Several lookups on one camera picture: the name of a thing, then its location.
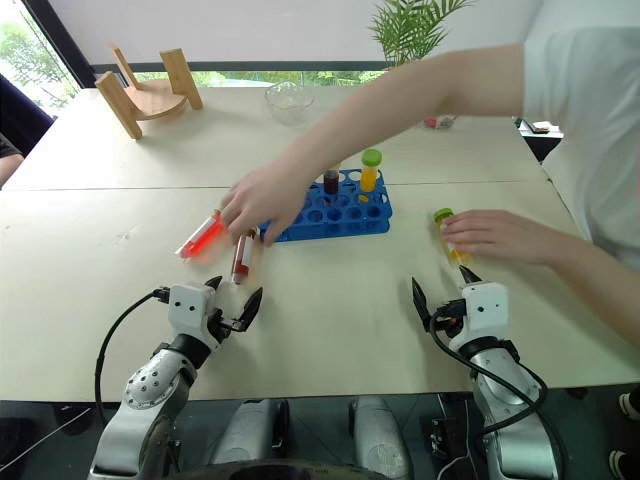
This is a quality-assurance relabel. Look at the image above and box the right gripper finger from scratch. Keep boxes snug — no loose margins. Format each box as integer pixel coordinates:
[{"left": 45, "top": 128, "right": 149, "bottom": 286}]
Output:
[
  {"left": 459, "top": 264, "right": 483, "bottom": 290},
  {"left": 410, "top": 276, "right": 431, "bottom": 335}
]

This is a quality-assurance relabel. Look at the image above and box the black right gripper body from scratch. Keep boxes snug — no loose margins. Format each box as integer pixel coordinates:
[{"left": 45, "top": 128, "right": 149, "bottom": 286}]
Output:
[{"left": 428, "top": 298, "right": 470, "bottom": 340}]

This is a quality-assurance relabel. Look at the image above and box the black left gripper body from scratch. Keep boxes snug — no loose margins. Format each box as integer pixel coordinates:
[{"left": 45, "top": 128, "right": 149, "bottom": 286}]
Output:
[{"left": 206, "top": 305, "right": 244, "bottom": 345}]

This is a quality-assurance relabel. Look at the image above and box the blue plastic test tube rack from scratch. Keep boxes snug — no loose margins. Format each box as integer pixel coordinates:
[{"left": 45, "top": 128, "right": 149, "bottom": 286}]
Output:
[{"left": 258, "top": 167, "right": 394, "bottom": 245}]

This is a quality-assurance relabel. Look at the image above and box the person's left hand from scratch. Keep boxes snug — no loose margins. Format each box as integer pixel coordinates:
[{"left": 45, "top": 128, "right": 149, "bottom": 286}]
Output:
[{"left": 441, "top": 208, "right": 557, "bottom": 267}]

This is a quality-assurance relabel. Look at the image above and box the person's right hand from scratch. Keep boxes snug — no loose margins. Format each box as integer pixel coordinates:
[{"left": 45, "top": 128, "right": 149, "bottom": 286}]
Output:
[{"left": 220, "top": 158, "right": 314, "bottom": 248}]

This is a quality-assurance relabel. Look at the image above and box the grey rounded robot leg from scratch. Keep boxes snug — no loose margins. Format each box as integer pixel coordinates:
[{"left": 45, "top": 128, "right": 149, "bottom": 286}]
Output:
[
  {"left": 348, "top": 395, "right": 415, "bottom": 480},
  {"left": 208, "top": 398, "right": 292, "bottom": 472}
]

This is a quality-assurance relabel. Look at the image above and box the black device under table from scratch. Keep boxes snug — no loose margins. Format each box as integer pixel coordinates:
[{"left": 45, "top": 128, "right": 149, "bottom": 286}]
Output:
[{"left": 423, "top": 393, "right": 482, "bottom": 462}]

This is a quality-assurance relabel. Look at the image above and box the black side table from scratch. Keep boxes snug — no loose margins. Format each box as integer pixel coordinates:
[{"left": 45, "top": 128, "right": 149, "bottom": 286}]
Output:
[{"left": 517, "top": 117, "right": 566, "bottom": 165}]

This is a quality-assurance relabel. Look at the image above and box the clear glass bowl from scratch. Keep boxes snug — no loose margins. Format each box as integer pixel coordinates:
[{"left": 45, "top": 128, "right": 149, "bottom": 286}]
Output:
[{"left": 264, "top": 80, "right": 316, "bottom": 127}]

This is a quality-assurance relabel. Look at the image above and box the wooden curved stand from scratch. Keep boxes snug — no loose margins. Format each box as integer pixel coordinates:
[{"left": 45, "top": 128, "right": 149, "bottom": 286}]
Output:
[{"left": 94, "top": 43, "right": 205, "bottom": 141}]

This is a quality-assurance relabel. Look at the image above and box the black shoe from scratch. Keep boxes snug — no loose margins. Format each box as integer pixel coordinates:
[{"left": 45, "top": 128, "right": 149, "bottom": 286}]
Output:
[
  {"left": 608, "top": 448, "right": 640, "bottom": 480},
  {"left": 616, "top": 391, "right": 640, "bottom": 422}
]

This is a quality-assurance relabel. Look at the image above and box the person's white shirt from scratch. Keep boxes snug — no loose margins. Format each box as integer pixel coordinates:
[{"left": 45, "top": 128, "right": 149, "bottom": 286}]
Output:
[{"left": 521, "top": 24, "right": 640, "bottom": 275}]

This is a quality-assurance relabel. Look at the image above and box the green palm plant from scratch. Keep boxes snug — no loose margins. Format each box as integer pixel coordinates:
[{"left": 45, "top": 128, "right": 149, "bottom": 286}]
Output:
[{"left": 368, "top": 0, "right": 477, "bottom": 69}]

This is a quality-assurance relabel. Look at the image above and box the dark blue fabric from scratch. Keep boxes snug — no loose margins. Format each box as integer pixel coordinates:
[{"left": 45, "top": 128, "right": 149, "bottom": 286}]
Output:
[{"left": 0, "top": 73, "right": 55, "bottom": 157}]

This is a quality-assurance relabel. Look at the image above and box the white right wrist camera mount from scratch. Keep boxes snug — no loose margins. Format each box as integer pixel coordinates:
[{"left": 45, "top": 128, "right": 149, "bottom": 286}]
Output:
[{"left": 461, "top": 281, "right": 511, "bottom": 347}]

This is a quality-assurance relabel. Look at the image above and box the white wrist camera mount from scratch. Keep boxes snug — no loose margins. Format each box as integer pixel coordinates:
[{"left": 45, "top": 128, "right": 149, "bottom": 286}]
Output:
[
  {"left": 166, "top": 281, "right": 222, "bottom": 352},
  {"left": 461, "top": 281, "right": 511, "bottom": 347}
]

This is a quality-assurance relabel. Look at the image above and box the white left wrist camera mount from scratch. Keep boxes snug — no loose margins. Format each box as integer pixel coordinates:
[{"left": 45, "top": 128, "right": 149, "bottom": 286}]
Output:
[{"left": 166, "top": 281, "right": 222, "bottom": 352}]

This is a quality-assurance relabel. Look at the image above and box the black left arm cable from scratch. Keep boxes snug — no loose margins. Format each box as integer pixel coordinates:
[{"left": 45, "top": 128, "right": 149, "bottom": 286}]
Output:
[{"left": 93, "top": 287, "right": 172, "bottom": 427}]

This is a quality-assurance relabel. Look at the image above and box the black window frame bar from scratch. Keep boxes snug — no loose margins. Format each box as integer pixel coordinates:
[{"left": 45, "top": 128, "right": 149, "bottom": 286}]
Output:
[{"left": 88, "top": 60, "right": 392, "bottom": 74}]

